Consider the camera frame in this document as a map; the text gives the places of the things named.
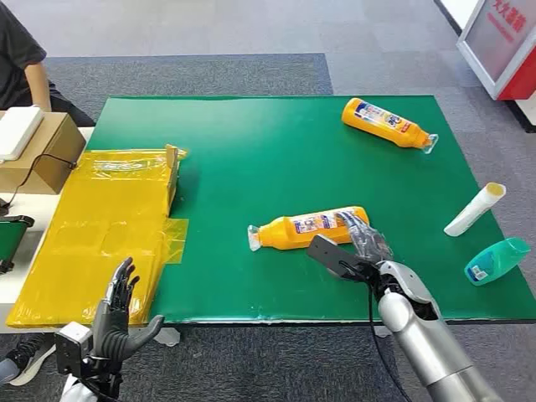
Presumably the plastic-covered grey right robot hand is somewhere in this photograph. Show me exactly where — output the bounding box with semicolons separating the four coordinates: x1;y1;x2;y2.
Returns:
336;210;394;264

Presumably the green bin with black rim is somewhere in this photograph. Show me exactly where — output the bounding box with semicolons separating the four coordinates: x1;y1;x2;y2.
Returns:
0;214;35;276

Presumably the teal plastic bottle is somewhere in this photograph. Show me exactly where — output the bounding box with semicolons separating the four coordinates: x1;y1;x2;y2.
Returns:
464;237;532;288

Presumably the person's shoe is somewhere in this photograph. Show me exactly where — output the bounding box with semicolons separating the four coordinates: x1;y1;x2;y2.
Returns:
0;332;57;388

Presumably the orange bottle with clear cap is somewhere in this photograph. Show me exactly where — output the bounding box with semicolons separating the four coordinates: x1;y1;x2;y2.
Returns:
340;97;439;155
247;206;371;253

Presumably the white flat device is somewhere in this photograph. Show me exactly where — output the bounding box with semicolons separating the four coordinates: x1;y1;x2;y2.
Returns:
0;105;45;163

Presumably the red and white sign board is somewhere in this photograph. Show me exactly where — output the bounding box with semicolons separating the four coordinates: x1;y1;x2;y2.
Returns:
456;0;536;103

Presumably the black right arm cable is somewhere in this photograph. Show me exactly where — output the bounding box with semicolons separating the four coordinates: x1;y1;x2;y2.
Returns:
367;281;414;402

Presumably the person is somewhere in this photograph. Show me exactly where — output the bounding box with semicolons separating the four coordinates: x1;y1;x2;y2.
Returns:
0;2;97;128

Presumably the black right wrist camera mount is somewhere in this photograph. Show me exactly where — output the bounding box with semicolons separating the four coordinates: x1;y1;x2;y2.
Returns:
307;234;378;282

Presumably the yellow film-wrapped flat cardboard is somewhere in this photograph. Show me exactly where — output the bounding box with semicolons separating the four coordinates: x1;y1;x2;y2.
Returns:
6;144;190;330

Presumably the brown cardboard box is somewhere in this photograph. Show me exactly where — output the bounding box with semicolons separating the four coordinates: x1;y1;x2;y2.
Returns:
0;111;88;196

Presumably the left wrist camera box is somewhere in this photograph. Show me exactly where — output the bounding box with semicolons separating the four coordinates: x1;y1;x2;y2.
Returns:
55;322;94;379

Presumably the white tube bottle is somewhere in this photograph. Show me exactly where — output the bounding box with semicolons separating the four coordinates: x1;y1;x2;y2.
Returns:
443;182;507;239

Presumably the thin black cable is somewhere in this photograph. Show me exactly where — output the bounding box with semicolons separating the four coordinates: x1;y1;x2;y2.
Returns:
0;152;79;218

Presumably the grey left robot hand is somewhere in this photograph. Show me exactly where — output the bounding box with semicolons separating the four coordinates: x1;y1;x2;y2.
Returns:
91;256;165;363

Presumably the green table mat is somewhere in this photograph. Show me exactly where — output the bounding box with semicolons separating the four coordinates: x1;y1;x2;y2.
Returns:
87;95;536;325

